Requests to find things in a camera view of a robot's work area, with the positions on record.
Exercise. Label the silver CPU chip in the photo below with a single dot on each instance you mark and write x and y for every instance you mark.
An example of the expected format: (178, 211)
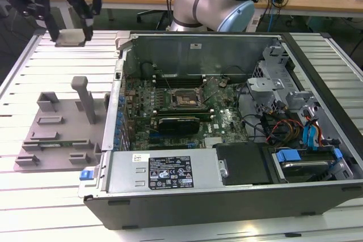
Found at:
(71, 38)

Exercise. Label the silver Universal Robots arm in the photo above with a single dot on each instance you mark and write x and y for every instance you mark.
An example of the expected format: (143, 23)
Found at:
(215, 1)

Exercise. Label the thin locking lever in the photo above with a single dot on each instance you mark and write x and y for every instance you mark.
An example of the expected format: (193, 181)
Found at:
(168, 84)
(211, 99)

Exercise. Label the black RAM slot row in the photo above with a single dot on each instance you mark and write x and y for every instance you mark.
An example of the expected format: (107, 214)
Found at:
(181, 82)
(204, 115)

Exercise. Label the grey parts rack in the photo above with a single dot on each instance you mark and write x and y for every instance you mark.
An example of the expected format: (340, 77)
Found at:
(71, 134)

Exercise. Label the green RAM stick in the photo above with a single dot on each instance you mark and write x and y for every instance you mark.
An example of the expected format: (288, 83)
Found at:
(49, 145)

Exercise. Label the black graphics card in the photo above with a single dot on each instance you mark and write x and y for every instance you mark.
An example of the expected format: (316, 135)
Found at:
(178, 125)

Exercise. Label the round coin battery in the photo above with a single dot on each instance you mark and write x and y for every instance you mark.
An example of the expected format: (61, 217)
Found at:
(222, 83)

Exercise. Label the green motherboard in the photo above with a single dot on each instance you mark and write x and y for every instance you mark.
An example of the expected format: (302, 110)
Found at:
(224, 111)

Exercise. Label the grey power supply unit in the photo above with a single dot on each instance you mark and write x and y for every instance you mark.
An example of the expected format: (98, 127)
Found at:
(127, 168)

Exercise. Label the blue case latch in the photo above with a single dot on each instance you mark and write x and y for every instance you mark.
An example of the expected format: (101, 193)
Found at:
(86, 174)

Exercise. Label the small silver heatsink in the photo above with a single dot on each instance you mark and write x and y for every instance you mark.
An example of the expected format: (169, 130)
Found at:
(214, 142)

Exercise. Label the grey metal drive cage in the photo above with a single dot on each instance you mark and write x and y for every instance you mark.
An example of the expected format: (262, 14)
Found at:
(263, 86)

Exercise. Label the black power supply label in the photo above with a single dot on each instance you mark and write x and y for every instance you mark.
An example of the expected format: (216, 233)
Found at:
(170, 172)

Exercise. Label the black plastic shroud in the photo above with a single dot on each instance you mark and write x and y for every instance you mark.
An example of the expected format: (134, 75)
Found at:
(244, 162)

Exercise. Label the open black PC case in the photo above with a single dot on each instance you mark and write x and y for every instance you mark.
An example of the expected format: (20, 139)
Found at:
(227, 208)

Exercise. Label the hard disk blue carrier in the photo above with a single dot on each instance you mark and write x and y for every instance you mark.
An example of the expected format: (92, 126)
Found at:
(306, 168)

